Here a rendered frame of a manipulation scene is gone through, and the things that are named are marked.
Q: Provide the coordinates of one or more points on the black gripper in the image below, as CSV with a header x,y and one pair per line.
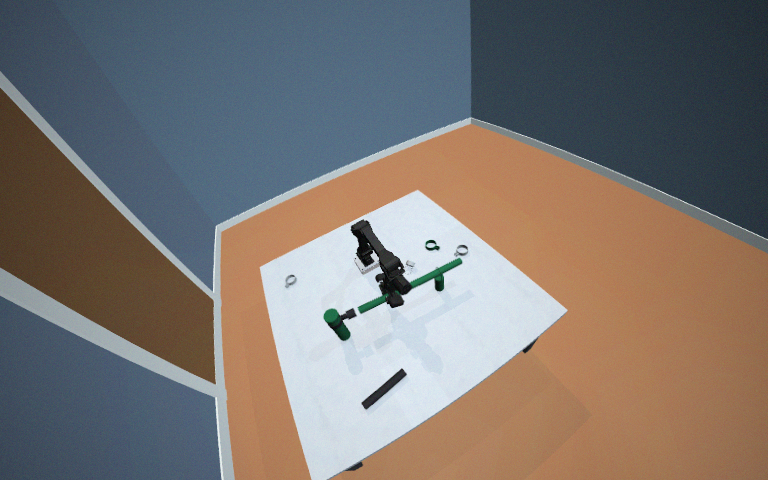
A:
x,y
394,299

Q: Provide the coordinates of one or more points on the long green pipe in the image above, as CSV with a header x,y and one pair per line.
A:
x,y
416,283

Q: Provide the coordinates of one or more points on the green post with round cap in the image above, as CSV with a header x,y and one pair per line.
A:
x,y
332,317

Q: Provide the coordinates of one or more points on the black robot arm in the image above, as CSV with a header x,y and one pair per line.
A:
x,y
389,263

